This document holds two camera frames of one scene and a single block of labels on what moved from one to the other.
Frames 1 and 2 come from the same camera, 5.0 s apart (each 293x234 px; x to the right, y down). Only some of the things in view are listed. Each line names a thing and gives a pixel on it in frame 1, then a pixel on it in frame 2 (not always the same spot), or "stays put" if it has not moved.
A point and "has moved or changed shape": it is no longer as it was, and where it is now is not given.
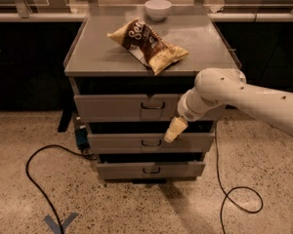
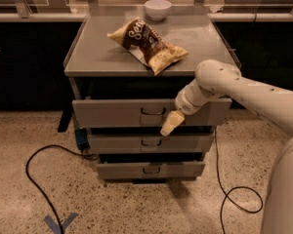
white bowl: (157, 9) stays put
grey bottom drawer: (151, 171) stays put
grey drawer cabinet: (126, 109) stays put
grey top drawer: (127, 107) has moved or changed shape
